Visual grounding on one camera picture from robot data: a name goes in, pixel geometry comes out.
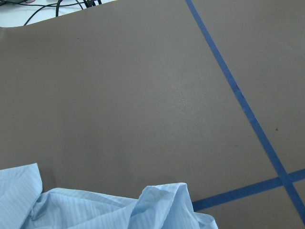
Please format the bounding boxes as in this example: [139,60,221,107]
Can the black desk cables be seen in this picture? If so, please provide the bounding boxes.
[0,0,103,26]

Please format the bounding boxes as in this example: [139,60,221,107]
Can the light blue button shirt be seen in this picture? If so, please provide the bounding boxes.
[0,164,217,229]

